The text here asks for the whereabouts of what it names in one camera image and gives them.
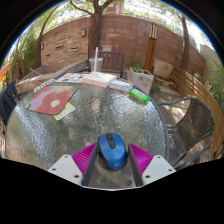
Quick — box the forked tree trunk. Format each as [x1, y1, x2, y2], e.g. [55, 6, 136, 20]
[69, 0, 115, 58]

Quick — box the wooden lamp post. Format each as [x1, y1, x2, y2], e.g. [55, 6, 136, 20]
[143, 22, 159, 74]

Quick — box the clear plastic cup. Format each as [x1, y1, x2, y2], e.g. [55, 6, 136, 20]
[88, 57, 104, 73]

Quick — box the beige stone slab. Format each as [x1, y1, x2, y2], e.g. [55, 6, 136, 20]
[153, 59, 174, 80]

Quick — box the green pack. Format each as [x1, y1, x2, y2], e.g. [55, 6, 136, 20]
[129, 87, 151, 104]

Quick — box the black chair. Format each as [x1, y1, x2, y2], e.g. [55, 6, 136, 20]
[0, 80, 20, 126]

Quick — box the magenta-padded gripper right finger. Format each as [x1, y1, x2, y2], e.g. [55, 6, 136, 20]
[127, 142, 177, 187]

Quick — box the white drinking straw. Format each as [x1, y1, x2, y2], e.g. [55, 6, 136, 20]
[94, 46, 100, 72]

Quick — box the stone raised bed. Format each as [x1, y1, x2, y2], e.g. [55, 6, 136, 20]
[14, 59, 90, 95]

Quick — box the white planter box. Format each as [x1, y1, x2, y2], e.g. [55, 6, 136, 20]
[127, 67, 155, 95]

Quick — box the leaning tree trunk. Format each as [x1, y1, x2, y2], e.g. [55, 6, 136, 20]
[34, 6, 61, 68]

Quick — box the small blue white booklet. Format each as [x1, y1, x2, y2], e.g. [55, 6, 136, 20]
[109, 79, 134, 93]

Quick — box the blue computer mouse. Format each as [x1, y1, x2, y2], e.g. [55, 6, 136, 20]
[97, 132, 129, 171]

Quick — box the wooden slat fence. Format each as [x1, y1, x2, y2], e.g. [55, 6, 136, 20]
[169, 67, 224, 158]

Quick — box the grey utility box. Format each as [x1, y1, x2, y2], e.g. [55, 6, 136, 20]
[101, 44, 113, 53]

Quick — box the thick open white book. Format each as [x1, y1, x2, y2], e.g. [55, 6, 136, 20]
[81, 71, 118, 89]

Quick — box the yellow card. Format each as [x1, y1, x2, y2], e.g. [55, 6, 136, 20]
[53, 101, 77, 121]

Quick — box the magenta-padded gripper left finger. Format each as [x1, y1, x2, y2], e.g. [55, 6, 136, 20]
[47, 142, 100, 187]

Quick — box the slim tree trunk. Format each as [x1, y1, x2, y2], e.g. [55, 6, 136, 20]
[179, 14, 192, 72]

